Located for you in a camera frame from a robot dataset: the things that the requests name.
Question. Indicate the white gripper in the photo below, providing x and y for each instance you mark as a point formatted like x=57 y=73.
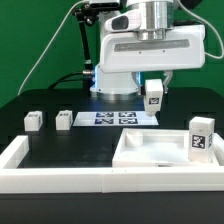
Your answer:
x=123 y=51

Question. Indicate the white square tabletop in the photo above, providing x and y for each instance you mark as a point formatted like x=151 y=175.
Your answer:
x=161 y=148

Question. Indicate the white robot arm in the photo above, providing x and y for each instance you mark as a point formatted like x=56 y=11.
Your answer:
x=142 y=36

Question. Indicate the white marker sheet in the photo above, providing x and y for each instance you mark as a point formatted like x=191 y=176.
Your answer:
x=114 y=118

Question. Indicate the white U-shaped fence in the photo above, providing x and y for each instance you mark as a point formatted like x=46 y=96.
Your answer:
x=14 y=180

